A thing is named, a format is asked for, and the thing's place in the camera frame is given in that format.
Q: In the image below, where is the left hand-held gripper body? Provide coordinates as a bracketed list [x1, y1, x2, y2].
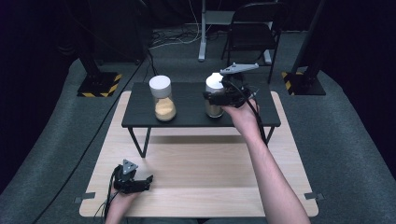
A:
[112, 159, 139, 194]

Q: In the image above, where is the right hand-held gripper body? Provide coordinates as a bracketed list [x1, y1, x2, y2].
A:
[219, 62, 260, 109]

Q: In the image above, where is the spout-lid jar with brown powder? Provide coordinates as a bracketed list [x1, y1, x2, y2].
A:
[204, 72, 226, 119]

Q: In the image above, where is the black shelf with metal legs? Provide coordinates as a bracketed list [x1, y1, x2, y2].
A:
[120, 81, 282, 159]

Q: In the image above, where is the wide jar with yellow powder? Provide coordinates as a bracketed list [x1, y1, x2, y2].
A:
[148, 75, 177, 122]

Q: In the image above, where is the person's left hand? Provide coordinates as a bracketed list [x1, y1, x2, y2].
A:
[106, 189, 142, 217]

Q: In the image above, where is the person's right hand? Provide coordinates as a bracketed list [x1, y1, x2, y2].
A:
[221, 98, 262, 134]

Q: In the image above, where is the black folding chair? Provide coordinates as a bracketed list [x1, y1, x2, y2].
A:
[220, 1, 286, 84]

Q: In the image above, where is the black stand with striped base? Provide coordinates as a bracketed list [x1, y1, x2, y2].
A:
[76, 40, 123, 98]
[281, 0, 327, 96]

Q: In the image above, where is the left hand-held gripper cable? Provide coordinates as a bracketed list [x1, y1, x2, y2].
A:
[92, 167, 121, 222]

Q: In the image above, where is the hand-held gripper cable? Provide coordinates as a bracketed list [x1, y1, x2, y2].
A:
[92, 167, 121, 222]
[228, 79, 269, 147]

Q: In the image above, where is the right hand-held gripper cable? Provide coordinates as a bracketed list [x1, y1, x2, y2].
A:
[228, 79, 269, 147]

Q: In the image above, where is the grey table bracket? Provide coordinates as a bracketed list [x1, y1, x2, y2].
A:
[74, 191, 96, 204]
[304, 191, 325, 201]

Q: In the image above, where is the long black floor cable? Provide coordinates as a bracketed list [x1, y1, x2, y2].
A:
[31, 49, 150, 224]

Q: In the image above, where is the white desk frame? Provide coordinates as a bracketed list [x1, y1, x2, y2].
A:
[198, 0, 275, 65]

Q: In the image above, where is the bundle of floor cables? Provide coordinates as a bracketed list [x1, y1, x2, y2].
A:
[150, 0, 204, 50]

